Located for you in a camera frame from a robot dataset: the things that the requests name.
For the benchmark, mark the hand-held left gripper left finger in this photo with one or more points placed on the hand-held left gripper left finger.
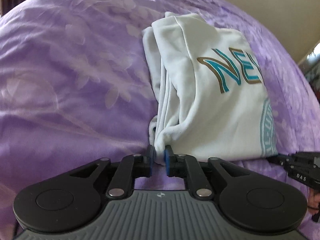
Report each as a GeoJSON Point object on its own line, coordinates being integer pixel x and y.
{"type": "Point", "coordinates": [150, 163]}

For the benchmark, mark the purple bed sheet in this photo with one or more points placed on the purple bed sheet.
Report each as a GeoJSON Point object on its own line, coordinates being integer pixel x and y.
{"type": "Point", "coordinates": [75, 80]}

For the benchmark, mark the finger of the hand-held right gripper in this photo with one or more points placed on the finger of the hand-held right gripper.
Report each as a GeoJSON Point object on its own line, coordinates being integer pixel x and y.
{"type": "Point", "coordinates": [278, 160]}

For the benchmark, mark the person's right hand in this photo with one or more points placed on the person's right hand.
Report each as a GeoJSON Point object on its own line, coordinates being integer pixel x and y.
{"type": "Point", "coordinates": [314, 200]}

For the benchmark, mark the white printed t-shirt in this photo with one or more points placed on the white printed t-shirt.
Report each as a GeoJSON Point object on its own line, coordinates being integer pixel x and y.
{"type": "Point", "coordinates": [212, 100]}

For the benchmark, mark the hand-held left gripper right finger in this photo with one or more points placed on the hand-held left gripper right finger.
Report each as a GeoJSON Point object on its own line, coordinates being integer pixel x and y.
{"type": "Point", "coordinates": [167, 162]}

